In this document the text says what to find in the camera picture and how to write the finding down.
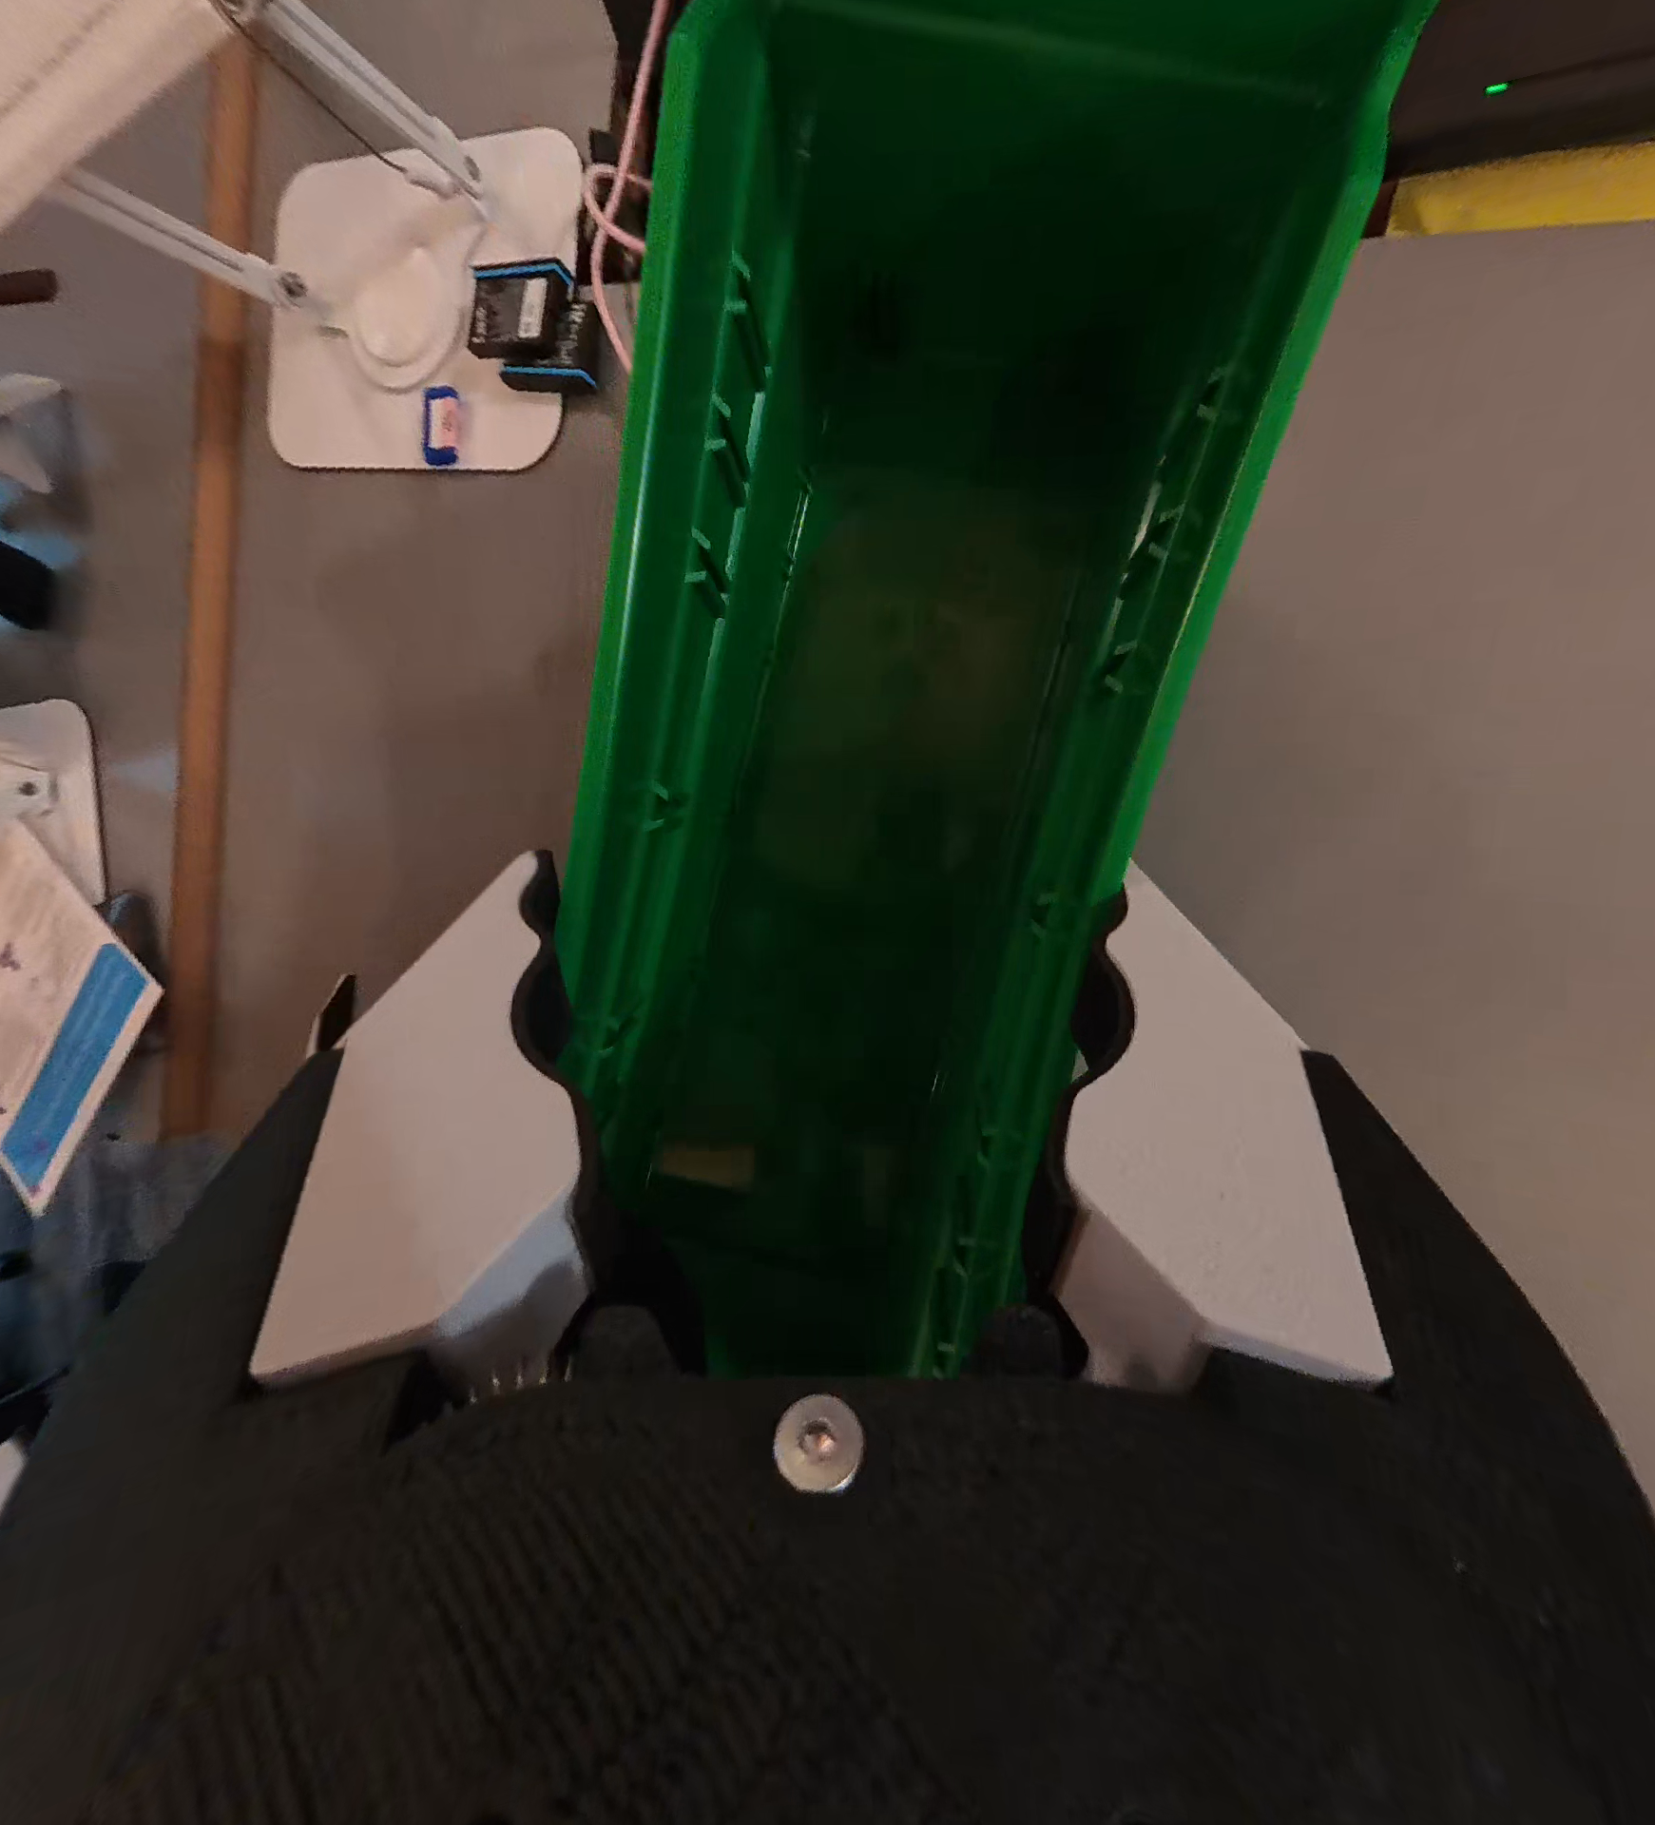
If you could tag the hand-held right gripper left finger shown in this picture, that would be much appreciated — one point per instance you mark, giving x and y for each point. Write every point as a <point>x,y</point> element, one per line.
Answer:
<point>414,1169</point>

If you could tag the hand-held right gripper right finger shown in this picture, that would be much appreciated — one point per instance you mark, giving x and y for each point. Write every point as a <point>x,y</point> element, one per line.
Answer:
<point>1227,1182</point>

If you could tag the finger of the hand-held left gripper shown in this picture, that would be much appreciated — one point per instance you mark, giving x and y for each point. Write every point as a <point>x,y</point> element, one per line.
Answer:
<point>330,1018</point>

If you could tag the green plastic bin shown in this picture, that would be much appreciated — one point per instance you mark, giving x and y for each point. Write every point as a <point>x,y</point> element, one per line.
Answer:
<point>912,641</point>

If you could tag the printed sheet with blue band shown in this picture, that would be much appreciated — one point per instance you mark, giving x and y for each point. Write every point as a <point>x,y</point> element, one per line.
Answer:
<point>42,997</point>

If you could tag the white document stand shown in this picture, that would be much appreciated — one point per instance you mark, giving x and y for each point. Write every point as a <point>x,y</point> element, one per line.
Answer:
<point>328,398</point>
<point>42,770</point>

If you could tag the wood-edged side table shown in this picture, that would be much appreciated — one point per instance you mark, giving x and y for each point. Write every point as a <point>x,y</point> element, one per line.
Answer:
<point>206,641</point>

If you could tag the small blue case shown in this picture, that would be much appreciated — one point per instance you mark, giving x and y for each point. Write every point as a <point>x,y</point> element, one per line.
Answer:
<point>443,427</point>

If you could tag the black box with blue edge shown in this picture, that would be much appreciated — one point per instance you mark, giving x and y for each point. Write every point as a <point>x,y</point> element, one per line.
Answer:
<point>534,328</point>

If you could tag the black charger box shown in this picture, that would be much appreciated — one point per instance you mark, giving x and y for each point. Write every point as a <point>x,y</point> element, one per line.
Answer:
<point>1554,86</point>

